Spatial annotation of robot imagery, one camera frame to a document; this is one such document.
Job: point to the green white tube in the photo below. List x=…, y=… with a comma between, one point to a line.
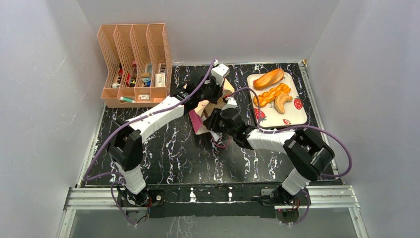
x=126, y=100

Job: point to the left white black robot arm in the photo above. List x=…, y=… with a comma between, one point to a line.
x=126, y=147

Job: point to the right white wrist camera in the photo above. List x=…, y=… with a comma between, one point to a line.
x=230, y=102

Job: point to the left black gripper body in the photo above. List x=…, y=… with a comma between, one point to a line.
x=212, y=93

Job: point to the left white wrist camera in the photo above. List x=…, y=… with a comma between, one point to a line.
x=219, y=73

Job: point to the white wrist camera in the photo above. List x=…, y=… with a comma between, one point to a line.
x=230, y=102
x=219, y=73

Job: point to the metal tongs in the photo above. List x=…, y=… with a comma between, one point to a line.
x=212, y=124

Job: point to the peach plastic file organizer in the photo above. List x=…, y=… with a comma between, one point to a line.
x=139, y=64

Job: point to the tan fake croissant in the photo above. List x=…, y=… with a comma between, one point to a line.
x=280, y=101

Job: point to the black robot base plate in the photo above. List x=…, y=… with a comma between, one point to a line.
x=218, y=199

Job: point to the pink and tan paper bag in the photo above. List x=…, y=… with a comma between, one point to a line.
x=203, y=112

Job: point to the small white box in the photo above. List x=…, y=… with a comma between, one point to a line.
x=160, y=80

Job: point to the red bottle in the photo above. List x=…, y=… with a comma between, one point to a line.
x=134, y=67

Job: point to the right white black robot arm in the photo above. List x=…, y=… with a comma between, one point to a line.
x=307, y=151

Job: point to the aluminium frame rail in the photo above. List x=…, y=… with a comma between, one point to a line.
x=328, y=196

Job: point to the orange braided fake bread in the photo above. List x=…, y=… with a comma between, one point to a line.
x=268, y=96

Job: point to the white strawberry print tray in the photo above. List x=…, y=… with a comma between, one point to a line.
x=268, y=117

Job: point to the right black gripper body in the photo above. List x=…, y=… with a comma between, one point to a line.
x=216, y=121

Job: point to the long orange fake baguette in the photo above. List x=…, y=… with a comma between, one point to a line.
x=269, y=79

